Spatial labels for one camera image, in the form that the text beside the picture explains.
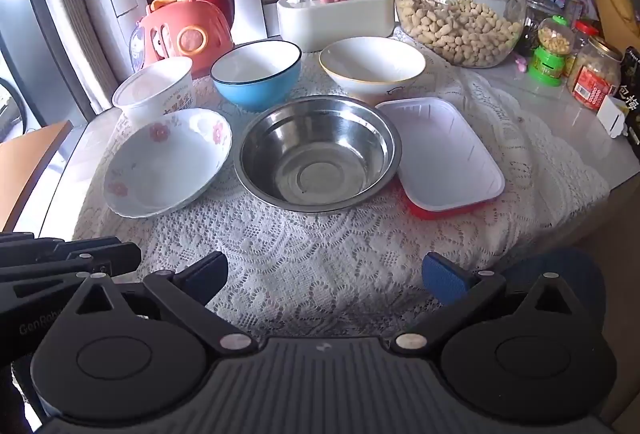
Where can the green candy dispenser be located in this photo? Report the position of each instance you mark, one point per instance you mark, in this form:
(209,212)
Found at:
(547,64)

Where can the white paper bowl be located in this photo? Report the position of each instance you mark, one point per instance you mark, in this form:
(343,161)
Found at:
(150,94)

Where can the pink toy basket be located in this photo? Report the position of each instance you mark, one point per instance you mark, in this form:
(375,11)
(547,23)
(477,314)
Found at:
(190,39)

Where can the small white box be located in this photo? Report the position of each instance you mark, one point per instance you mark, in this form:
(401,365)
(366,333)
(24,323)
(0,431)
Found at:
(611,116)

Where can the stainless steel bowl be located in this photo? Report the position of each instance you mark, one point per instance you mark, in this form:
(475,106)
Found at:
(315,154)

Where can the white rectangular tray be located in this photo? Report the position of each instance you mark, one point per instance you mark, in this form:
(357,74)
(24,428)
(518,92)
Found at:
(440,154)

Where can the blue bowl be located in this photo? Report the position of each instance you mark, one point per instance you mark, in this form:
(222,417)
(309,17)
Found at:
(255,91)

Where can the plastic jar with red lid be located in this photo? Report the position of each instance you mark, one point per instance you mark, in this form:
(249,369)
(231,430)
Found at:
(585,30)

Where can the white bowl with yellow rim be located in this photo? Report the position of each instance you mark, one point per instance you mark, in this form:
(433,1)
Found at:
(370,64)

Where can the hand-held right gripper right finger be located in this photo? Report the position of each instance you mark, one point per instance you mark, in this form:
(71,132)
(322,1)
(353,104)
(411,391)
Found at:
(445,279)

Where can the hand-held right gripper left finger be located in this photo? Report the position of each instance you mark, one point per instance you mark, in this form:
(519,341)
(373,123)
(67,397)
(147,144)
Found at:
(210,273)

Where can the translucent blue plastic bag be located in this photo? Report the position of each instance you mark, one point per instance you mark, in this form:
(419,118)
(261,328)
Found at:
(137,46)

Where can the plastic jar with red label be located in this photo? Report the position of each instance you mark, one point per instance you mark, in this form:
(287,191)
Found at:
(595,79)

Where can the black snack package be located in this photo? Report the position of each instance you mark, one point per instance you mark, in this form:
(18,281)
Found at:
(631,89)

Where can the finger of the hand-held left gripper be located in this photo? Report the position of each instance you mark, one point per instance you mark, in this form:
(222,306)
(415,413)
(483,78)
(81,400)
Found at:
(117,259)
(60,244)

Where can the white floral plate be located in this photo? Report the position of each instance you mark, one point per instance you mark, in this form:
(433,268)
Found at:
(165,169)

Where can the white storage box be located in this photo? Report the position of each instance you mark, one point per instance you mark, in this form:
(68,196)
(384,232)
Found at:
(335,26)

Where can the small glass jar with lid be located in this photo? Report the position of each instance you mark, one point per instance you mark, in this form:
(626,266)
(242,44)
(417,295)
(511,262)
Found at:
(537,14)

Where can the washing machine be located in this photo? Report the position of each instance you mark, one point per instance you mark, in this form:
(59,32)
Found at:
(10,111)

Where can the white lace tablecloth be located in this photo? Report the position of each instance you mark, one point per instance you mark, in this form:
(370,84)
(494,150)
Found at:
(325,254)

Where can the wooden table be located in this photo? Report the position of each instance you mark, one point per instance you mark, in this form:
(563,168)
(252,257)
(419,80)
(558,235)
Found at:
(25,174)

